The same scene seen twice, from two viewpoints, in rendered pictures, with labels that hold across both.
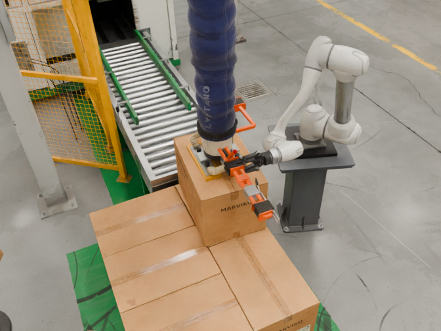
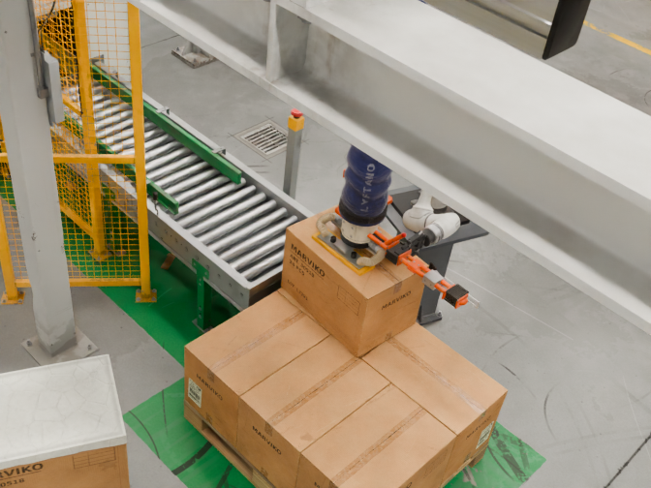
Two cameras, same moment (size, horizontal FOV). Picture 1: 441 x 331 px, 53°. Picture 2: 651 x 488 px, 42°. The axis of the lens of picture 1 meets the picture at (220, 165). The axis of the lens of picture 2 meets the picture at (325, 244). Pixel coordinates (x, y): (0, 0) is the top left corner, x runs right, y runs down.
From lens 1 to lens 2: 1.96 m
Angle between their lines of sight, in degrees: 21
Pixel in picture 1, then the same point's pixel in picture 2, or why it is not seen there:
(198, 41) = not seen: hidden behind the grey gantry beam
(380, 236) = (509, 315)
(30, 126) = (52, 237)
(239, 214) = (396, 310)
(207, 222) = (366, 324)
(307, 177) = (431, 254)
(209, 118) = (366, 199)
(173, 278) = (340, 401)
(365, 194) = (473, 266)
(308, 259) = not seen: hidden behind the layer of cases
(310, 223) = (427, 313)
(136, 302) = (312, 436)
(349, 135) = not seen: hidden behind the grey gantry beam
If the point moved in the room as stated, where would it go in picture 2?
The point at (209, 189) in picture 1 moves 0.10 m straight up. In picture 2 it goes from (368, 285) to (372, 268)
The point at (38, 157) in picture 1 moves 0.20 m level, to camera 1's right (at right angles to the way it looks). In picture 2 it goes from (53, 283) to (94, 275)
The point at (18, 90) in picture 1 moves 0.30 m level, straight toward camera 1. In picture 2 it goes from (47, 188) to (89, 218)
